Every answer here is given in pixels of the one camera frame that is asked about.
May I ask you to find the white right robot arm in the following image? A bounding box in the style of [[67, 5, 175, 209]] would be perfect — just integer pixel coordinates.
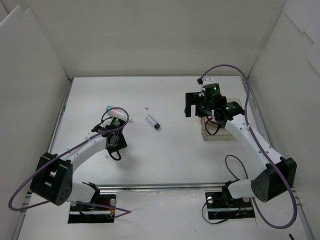
[[184, 81, 297, 206]]

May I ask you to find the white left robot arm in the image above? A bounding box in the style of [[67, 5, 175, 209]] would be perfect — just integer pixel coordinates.
[[30, 117, 128, 210]]

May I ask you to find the lilac lipstick tube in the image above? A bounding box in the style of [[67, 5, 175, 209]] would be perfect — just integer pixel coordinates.
[[145, 115, 161, 130]]

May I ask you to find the clear organizer frame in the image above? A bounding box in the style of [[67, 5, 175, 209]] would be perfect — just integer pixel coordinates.
[[195, 96, 245, 140]]

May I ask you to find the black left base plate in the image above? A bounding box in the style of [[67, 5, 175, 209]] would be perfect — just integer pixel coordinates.
[[67, 194, 117, 224]]

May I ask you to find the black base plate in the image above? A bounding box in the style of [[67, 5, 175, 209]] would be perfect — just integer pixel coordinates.
[[203, 187, 256, 223], [67, 194, 117, 224]]

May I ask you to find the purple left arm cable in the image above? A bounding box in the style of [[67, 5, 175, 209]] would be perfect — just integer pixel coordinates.
[[8, 107, 132, 215]]

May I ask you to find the aluminium rail frame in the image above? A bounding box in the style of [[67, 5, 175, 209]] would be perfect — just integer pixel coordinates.
[[19, 76, 313, 240]]

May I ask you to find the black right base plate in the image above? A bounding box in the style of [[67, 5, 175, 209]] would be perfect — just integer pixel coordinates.
[[203, 187, 256, 223]]

